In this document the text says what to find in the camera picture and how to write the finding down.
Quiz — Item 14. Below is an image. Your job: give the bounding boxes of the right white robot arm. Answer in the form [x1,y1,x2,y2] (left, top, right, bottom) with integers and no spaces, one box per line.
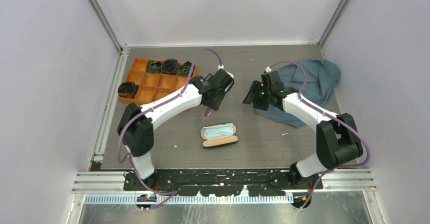
[243,71,364,189]

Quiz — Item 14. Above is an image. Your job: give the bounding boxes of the dark teal cloth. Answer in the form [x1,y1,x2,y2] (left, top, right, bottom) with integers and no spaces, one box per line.
[254,59,341,128]

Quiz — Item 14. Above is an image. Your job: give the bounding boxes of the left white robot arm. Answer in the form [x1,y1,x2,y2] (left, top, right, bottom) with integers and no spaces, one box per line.
[117,68,234,191]

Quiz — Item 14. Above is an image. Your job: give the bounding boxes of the green yellow rolled tie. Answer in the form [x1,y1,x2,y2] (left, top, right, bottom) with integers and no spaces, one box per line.
[177,61,194,77]

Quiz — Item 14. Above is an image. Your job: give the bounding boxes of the light blue cleaning cloth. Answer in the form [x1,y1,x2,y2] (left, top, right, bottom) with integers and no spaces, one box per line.
[203,123,235,139]

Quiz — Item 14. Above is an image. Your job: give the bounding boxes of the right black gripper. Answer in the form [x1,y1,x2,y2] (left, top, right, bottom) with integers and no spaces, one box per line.
[243,81,272,111]

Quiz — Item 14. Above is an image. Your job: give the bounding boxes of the black orange rolled tie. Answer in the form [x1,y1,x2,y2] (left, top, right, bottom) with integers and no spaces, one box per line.
[117,82,139,99]

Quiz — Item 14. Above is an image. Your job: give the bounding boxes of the dark brown rolled tie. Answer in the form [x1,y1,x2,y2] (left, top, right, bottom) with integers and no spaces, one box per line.
[161,58,179,75]

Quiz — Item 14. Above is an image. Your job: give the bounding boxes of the orange compartment tray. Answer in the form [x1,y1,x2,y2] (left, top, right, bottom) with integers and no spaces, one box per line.
[118,58,198,105]

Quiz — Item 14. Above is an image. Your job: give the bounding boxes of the black glasses case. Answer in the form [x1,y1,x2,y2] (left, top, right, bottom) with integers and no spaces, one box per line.
[200,123,239,148]

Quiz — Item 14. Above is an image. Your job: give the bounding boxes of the dark green rolled tie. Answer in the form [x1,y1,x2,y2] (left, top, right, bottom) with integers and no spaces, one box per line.
[146,60,162,73]

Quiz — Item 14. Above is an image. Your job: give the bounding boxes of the purple sunglasses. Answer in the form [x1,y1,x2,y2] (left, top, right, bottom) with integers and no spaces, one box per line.
[203,107,212,119]

